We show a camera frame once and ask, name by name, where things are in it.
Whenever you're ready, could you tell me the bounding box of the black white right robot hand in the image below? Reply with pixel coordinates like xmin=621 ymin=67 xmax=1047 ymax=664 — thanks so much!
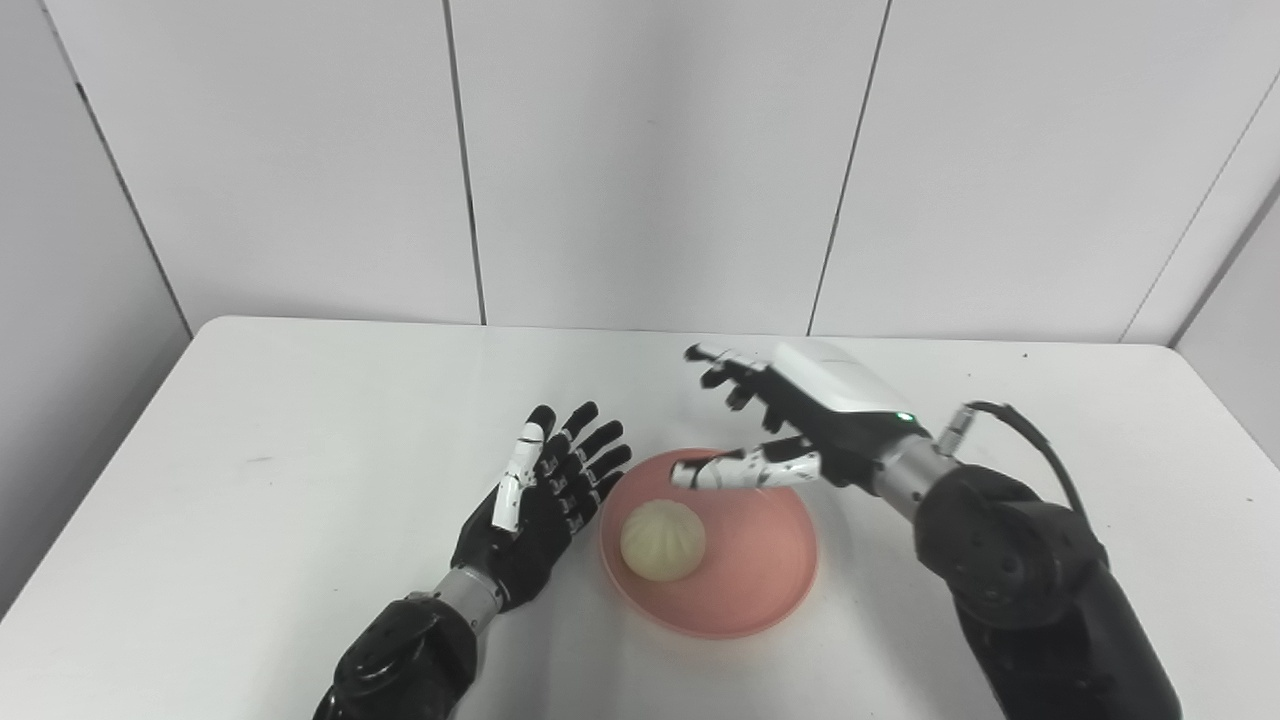
xmin=670 ymin=340 xmax=927 ymax=493

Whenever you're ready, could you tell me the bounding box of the pink round plate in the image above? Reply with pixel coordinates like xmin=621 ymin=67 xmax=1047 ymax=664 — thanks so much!
xmin=599 ymin=448 xmax=819 ymax=640

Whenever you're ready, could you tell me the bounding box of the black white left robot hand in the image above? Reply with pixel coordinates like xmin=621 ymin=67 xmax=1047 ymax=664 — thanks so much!
xmin=450 ymin=401 xmax=633 ymax=613

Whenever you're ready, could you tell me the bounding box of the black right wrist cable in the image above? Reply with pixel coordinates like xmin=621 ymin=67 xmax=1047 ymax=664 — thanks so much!
xmin=935 ymin=400 xmax=1093 ymax=526

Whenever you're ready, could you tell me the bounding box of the cream steamed bun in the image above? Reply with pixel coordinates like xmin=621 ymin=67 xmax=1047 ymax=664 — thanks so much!
xmin=620 ymin=500 xmax=707 ymax=583

